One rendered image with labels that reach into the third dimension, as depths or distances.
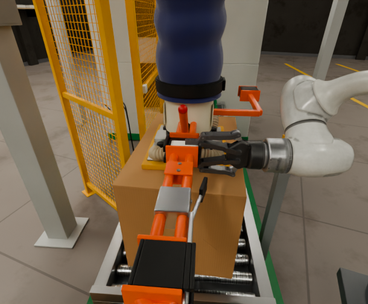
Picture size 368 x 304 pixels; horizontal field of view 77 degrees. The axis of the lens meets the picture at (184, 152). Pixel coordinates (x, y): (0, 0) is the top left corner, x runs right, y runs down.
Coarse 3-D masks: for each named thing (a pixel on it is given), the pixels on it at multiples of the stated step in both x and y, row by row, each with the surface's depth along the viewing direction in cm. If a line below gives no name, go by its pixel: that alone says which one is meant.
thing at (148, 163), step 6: (162, 126) 101; (156, 132) 97; (150, 144) 88; (156, 144) 87; (162, 144) 82; (144, 162) 77; (150, 162) 77; (156, 162) 77; (162, 162) 77; (144, 168) 77; (150, 168) 76; (156, 168) 76; (162, 168) 76
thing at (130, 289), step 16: (144, 240) 34; (160, 240) 34; (176, 240) 34; (144, 256) 32; (160, 256) 32; (176, 256) 32; (144, 272) 30; (160, 272) 30; (176, 272) 30; (128, 288) 28; (144, 288) 28; (160, 288) 28; (176, 288) 28
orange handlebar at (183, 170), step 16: (224, 112) 86; (240, 112) 85; (256, 112) 85; (192, 128) 71; (176, 160) 56; (192, 160) 56; (176, 176) 54; (192, 176) 54; (160, 224) 39; (176, 224) 39
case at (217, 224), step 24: (144, 144) 92; (120, 192) 71; (144, 192) 70; (192, 192) 67; (216, 192) 67; (240, 192) 67; (120, 216) 77; (144, 216) 75; (216, 216) 71; (240, 216) 70; (192, 240) 78; (216, 240) 76; (216, 264) 83
